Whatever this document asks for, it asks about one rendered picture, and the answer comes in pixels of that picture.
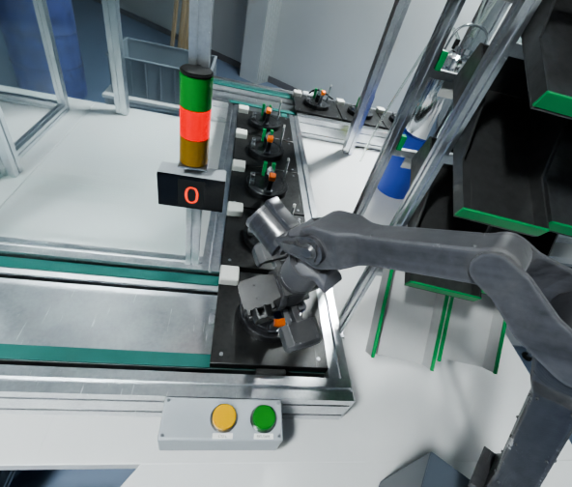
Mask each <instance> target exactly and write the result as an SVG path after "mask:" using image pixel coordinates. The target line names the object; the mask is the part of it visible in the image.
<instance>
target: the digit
mask: <svg viewBox="0 0 572 487"><path fill-rule="evenodd" d="M204 195H205V183H204V182H197V181H191V180H184V179H178V205H182V206H190V207H196V208H204Z"/></svg>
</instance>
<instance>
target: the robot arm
mask: <svg viewBox="0 0 572 487"><path fill-rule="evenodd" d="M246 226H247V227H248V228H249V229H250V231H251V232H252V233H253V234H254V236H255V237H256V238H257V239H258V240H259V243H257V244H256V245H254V247H253V249H252V255H253V258H254V261H255V264H256V266H257V267H262V265H263V264H266V263H270V262H272V267H273V271H271V272H269V274H260V275H257V276H254V277H251V278H249V279H245V280H243V281H241V282H240V283H239V284H238V290H239V292H238V293H239V294H240V297H241V301H242V302H241V304H242V305H243V309H244V310H245V312H246V316H247V319H248V321H251V320H254V323H255V325H260V324H263V323H266V322H268V321H271V320H273V319H282V318H285V321H286V324H287V325H285V326H283V327H281V328H280V329H279V337H280V340H281V343H282V346H283V349H284V351H285V352H286V353H288V354H290V353H293V352H296V351H299V350H302V349H305V348H308V347H311V346H314V345H317V344H319V343H320V342H321V341H322V339H323V335H322V333H321V330H320V328H319V325H318V322H317V320H316V317H310V318H307V319H303V320H302V319H301V317H300V313H302V312H304V310H305V308H306V304H305V302H304V301H305V300H308V299H309V298H310V296H309V292H312V291H316V290H318V289H319V288H320V289H321V290H322V292H324V293H326V292H327V291H328V290H329V289H331V288H332V287H333V286H334V285H336V284H337V283H338V282H339V281H340V280H342V276H341V273H340V272H339V270H344V269H349V268H352V267H357V266H372V267H378V268H384V269H389V270H395V271H400V272H410V273H416V274H421V275H427V276H433V277H438V278H443V279H449V280H455V281H460V282H466V283H471V284H476V285H477V286H478V287H479V288H480V289H481V290H482V291H484V292H485V293H486V294H487V295H488V296H489V297H490V298H491V299H492V301H493V302H494V304H495V306H496V307H497V309H498V311H499V312H500V315H501V316H502V318H503V320H504V321H505V322H506V324H507V326H508V327H509V329H510V331H511V332H512V334H513V335H514V337H515V338H516V339H517V340H518V341H519V342H520V343H521V344H522V345H523V346H524V347H525V348H526V349H527V350H528V351H529V352H530V353H531V354H532V361H531V370H530V386H531V388H530V390H529V393H528V396H527V398H526V400H525V402H524V405H523V407H522V409H521V411H520V413H519V415H516V417H517V419H516V422H515V424H514V426H513V428H512V431H511V433H510V435H509V437H508V440H507V442H506V444H505V446H504V449H503V450H501V453H494V452H493V451H492V450H490V449H489V448H487V447H486V446H484V447H483V449H482V452H481V454H480V457H479V459H478V461H477V463H476V466H475V468H474V471H473V473H472V477H471V480H470V482H469V485H468V487H540V486H541V484H542V483H543V481H544V479H545V478H546V476H547V474H548V473H549V471H550V469H551V468H552V466H553V464H554V463H556V462H557V458H558V456H559V454H560V453H561V451H562V449H563V448H564V446H565V444H566V442H567V441H568V439H569V437H570V436H571V434H572V269H570V268H568V267H567V266H565V265H563V264H562V263H560V262H558V261H556V260H554V259H552V258H550V257H549V256H547V255H545V254H543V253H541V252H540V251H539V250H538V249H536V248H535V247H534V246H533V245H532V244H531V243H530V242H528V241H527V240H526V239H525V238H523V237H522V236H520V235H518V234H516V233H512V232H498V233H480V232H468V231H454V230H442V229H429V228H416V227H404V226H391V225H381V224H377V223H373V222H371V221H370V220H368V219H367V218H365V217H364V216H362V215H357V214H353V213H349V212H345V211H333V212H331V213H329V214H327V215H325V216H323V217H312V218H310V219H309V220H307V221H306V222H304V223H302V224H299V223H298V221H297V220H296V219H295V218H294V217H293V216H292V215H291V213H290V212H289V211H288V210H287V209H286V208H285V206H284V204H283V203H282V201H281V200H280V199H279V198H278V197H277V196H274V197H273V198H271V199H268V200H267V201H266V203H265V205H263V206H262V207H261V208H259V209H258V210H257V211H256V212H255V213H254V214H253V215H252V216H250V217H249V218H248V219H247V221H246ZM285 259H286V260H285ZM280 260H284V261H280ZM290 317H291V318H290ZM291 322H293V323H291Z"/></svg>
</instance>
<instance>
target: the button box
mask: <svg viewBox="0 0 572 487"><path fill-rule="evenodd" d="M222 404H227V405H230V406H232V407H233V408H234V410H235V412H236V420H235V423H234V424H233V426H232V427H231V428H229V429H227V430H219V429H217V428H216V427H215V426H214V424H213V413H214V411H215V409H216V408H217V407H218V406H220V405H222ZM262 405H267V406H269V407H271V408H272V409H273V411H274V413H275V422H274V424H273V426H272V428H270V429H269V430H266V431H262V430H259V429H258V428H256V427H255V425H254V424H253V420H252V417H253V414H254V411H255V410H256V408H258V407H259V406H262ZM282 441H283V432H282V411H281V401H280V400H266V399H230V398H194V397H166V398H165V401H164V406H163V411H162V416H161V421H160V426H159V430H158V435H157V443H158V449H159V450H277V448H278V447H279V445H280V444H281V442H282Z"/></svg>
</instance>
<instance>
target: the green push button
mask: <svg viewBox="0 0 572 487"><path fill-rule="evenodd" d="M252 420H253V424H254V425H255V427H256V428H258V429H259V430H262V431H266V430H269V429H270V428H272V426H273V424H274V422H275V413H274V411H273V409H272V408H271V407H269V406H267V405H262V406H259V407H258V408H256V410H255V411H254V414H253V417H252Z"/></svg>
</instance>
